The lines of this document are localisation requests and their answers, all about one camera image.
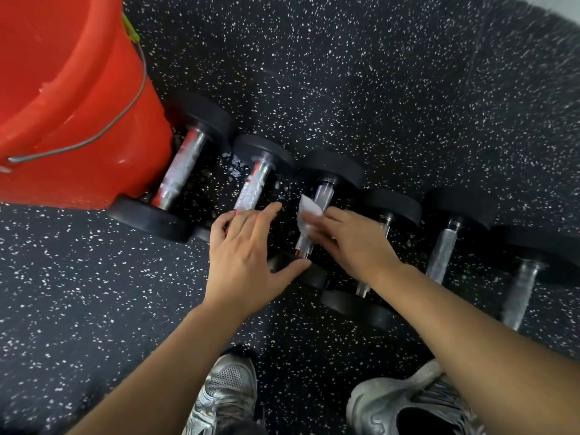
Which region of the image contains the person's right hand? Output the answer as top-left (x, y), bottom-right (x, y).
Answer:
top-left (300, 206), bottom-right (405, 288)

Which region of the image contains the person's left hand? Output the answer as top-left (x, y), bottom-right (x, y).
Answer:
top-left (203, 202), bottom-right (313, 316)

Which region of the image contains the white wipe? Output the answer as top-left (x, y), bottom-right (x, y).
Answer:
top-left (297, 195), bottom-right (325, 237)

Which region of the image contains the black chrome-handled dumbbell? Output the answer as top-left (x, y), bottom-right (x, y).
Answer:
top-left (267, 149), bottom-right (366, 291)

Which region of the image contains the person's left forearm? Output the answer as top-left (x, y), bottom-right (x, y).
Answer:
top-left (66, 301), bottom-right (272, 435)

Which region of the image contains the person's right forearm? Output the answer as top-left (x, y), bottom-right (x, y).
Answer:
top-left (362, 263), bottom-right (580, 435)

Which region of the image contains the row of black dumbbells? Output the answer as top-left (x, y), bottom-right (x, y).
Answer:
top-left (106, 92), bottom-right (580, 334)

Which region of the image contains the silver grey sneaker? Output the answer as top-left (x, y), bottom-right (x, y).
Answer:
top-left (181, 353), bottom-right (260, 435)
top-left (346, 359), bottom-right (488, 435)

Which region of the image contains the orange plastic bucket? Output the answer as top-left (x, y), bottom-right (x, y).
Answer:
top-left (0, 0), bottom-right (176, 211)

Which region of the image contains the yellow-green plastic strip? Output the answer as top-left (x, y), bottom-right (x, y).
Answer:
top-left (121, 13), bottom-right (141, 44)

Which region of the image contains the metal wire bucket handle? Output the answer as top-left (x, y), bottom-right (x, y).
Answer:
top-left (7, 22), bottom-right (148, 164)

